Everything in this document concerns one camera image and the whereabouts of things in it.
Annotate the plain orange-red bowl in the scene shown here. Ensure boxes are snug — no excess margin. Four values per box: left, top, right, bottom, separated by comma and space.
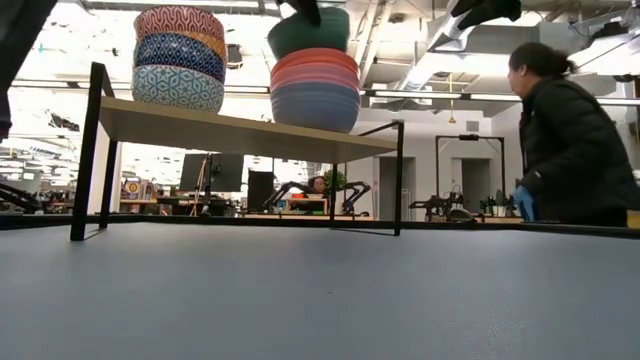
270, 47, 361, 77

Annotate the light blue star-patterned bowl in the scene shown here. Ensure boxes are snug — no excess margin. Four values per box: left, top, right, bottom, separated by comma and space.
130, 64, 226, 115

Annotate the black metal stand frame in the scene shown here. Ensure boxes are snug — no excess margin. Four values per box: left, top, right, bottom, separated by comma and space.
434, 133, 507, 212

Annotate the green potted plant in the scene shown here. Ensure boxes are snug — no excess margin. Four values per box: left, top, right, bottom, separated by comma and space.
324, 169, 348, 192

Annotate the silver ceiling duct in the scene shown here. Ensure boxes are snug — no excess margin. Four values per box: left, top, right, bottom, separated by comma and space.
399, 0, 501, 92

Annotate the black ceiling dome camera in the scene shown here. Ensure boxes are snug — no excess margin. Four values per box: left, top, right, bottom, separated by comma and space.
226, 43, 245, 70

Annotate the colourful box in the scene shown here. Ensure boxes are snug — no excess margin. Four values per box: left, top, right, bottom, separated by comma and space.
122, 179, 156, 202

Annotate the dark blue diamond-patterned bowl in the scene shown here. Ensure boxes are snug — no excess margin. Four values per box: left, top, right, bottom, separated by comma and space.
132, 32, 228, 85

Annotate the small wooden box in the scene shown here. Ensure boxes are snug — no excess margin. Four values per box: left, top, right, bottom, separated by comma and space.
284, 197, 329, 217

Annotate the person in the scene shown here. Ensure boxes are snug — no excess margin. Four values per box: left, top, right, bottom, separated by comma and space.
506, 41, 640, 228
306, 175, 329, 197

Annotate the black computer tower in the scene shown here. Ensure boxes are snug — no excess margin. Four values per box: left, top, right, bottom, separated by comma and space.
246, 170, 276, 212

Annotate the black curved background object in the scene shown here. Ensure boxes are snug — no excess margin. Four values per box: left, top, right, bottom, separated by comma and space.
0, 182, 42, 214

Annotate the black desk monitor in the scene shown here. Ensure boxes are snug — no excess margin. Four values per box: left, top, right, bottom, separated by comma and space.
209, 153, 246, 194
178, 153, 210, 194

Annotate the black-framed wooden shelf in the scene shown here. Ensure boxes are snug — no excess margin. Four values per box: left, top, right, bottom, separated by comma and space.
69, 61, 406, 243

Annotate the plain blue bowl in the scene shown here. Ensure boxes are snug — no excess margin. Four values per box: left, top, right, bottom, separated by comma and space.
270, 81, 362, 135

